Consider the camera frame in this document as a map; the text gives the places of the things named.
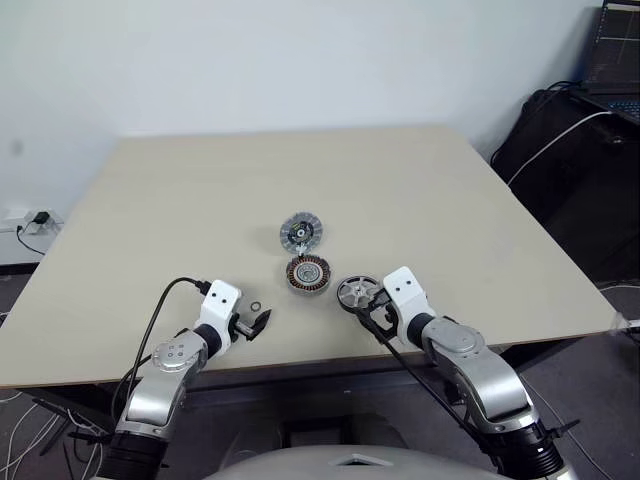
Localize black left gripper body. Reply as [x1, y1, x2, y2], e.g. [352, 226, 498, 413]
[230, 312, 257, 345]

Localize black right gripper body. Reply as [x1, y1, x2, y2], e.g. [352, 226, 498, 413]
[368, 288, 402, 349]

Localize silver spoked rotor cap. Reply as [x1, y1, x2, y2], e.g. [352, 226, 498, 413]
[336, 274, 384, 314]

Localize motor stator housing copper windings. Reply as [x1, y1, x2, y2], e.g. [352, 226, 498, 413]
[285, 254, 332, 297]

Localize silver finned motor disc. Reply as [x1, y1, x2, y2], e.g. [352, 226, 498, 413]
[278, 211, 325, 255]

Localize grey robot torso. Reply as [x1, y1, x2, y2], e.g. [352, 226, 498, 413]
[202, 439, 506, 480]

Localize large black bag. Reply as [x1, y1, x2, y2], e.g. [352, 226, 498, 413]
[491, 88, 640, 284]

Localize clear table edge clamp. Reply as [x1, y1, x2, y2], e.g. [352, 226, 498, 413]
[610, 313, 640, 337]

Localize black laptop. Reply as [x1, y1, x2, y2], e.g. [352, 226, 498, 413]
[569, 0, 640, 125]

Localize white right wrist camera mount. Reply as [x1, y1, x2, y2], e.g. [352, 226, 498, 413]
[381, 266, 437, 347]

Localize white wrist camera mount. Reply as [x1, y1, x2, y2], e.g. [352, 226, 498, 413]
[198, 278, 242, 352]
[381, 266, 437, 347]

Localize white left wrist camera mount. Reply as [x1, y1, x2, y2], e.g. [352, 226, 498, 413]
[198, 278, 242, 352]

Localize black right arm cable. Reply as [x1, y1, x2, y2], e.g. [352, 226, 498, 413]
[355, 317, 504, 474]

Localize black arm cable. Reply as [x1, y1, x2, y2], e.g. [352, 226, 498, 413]
[355, 317, 504, 474]
[110, 276, 212, 424]

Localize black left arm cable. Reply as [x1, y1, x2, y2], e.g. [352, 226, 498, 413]
[110, 276, 212, 424]

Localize white cable over bag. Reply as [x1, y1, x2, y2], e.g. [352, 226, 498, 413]
[506, 110, 615, 187]

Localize thin black adapter cable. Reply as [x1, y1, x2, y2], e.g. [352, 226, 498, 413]
[14, 223, 47, 257]

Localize white floor cable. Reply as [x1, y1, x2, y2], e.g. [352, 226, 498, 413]
[597, 281, 640, 297]

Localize tangled white floor cables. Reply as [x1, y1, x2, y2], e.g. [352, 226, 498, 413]
[0, 389, 106, 480]

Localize white wall power strip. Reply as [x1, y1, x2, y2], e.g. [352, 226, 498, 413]
[0, 206, 65, 235]

